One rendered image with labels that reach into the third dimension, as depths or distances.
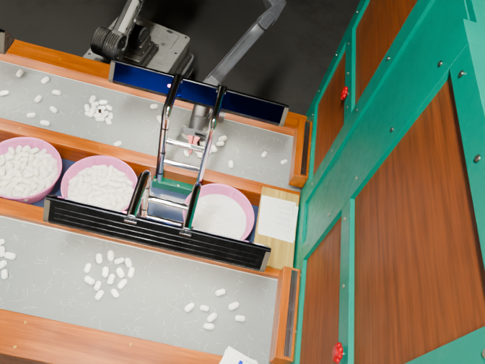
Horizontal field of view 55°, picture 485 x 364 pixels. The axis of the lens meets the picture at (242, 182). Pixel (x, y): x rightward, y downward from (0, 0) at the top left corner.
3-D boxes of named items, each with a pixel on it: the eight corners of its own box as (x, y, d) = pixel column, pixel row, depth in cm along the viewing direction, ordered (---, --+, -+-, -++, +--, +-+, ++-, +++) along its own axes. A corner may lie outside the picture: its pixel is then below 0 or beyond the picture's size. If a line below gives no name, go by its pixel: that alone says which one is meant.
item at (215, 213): (193, 193, 182) (194, 186, 178) (247, 207, 184) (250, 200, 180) (180, 244, 169) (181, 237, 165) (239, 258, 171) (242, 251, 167)
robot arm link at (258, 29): (260, 15, 190) (268, 8, 180) (270, 24, 192) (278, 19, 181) (192, 92, 186) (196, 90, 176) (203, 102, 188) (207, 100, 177)
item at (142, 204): (136, 232, 169) (140, 161, 133) (190, 245, 171) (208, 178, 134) (121, 281, 158) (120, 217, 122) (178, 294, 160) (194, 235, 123)
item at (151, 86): (115, 67, 162) (114, 50, 156) (284, 112, 168) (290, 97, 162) (107, 82, 158) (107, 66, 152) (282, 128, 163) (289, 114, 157)
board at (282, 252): (261, 187, 181) (262, 185, 180) (298, 196, 182) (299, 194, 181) (250, 263, 162) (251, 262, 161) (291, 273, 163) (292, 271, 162)
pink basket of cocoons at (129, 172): (63, 172, 177) (60, 157, 169) (133, 167, 184) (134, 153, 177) (63, 234, 163) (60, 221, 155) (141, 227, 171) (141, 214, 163)
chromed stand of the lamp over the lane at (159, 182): (163, 149, 192) (172, 69, 156) (210, 161, 194) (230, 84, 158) (151, 186, 181) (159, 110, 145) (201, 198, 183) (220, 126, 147)
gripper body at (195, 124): (206, 137, 181) (211, 118, 180) (181, 131, 180) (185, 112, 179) (206, 136, 187) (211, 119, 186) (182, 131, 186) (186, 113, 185)
